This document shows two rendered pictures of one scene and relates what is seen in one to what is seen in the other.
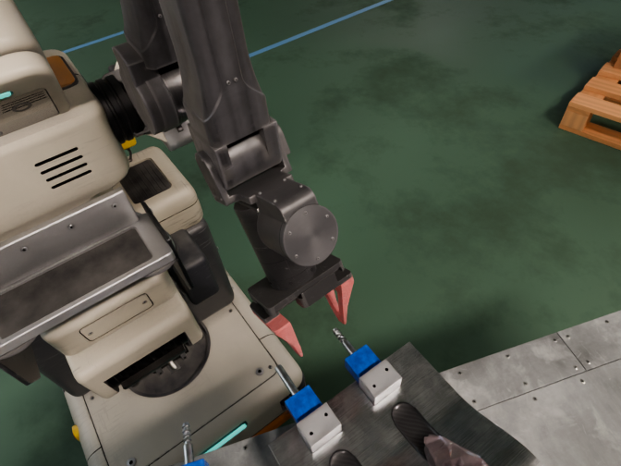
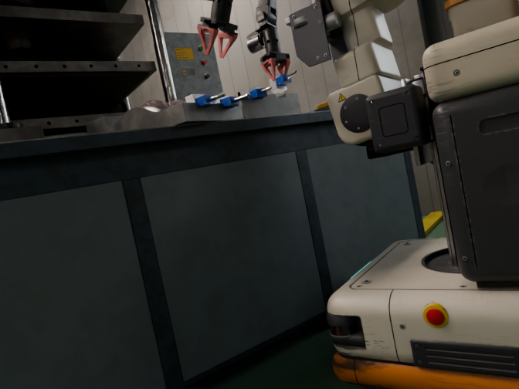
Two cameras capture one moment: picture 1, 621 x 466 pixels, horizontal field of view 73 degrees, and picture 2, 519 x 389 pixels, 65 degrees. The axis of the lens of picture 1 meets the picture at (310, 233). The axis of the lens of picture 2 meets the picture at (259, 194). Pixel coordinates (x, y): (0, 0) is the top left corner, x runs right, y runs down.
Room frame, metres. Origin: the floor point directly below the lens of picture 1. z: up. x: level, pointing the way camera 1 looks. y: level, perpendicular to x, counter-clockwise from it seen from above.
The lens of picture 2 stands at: (1.41, -0.42, 0.61)
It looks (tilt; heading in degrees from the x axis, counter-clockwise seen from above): 3 degrees down; 157
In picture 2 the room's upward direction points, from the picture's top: 11 degrees counter-clockwise
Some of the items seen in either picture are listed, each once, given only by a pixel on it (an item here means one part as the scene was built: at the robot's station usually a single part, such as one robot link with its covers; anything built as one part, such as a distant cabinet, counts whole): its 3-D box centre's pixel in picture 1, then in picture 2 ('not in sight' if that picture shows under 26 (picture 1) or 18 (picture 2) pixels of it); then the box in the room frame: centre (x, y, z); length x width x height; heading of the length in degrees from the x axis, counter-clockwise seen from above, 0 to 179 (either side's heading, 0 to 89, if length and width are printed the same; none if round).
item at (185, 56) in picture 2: not in sight; (208, 164); (-0.87, 0.24, 0.73); 0.30 x 0.22 x 1.47; 102
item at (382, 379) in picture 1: (359, 360); (208, 100); (0.28, -0.05, 0.85); 0.13 x 0.05 x 0.05; 30
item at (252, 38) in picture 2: not in sight; (259, 32); (-0.03, 0.31, 1.16); 0.11 x 0.09 x 0.12; 34
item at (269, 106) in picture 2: not in sight; (235, 116); (-0.14, 0.18, 0.87); 0.50 x 0.26 x 0.14; 12
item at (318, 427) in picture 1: (300, 401); (232, 101); (0.22, 0.04, 0.85); 0.13 x 0.05 x 0.05; 30
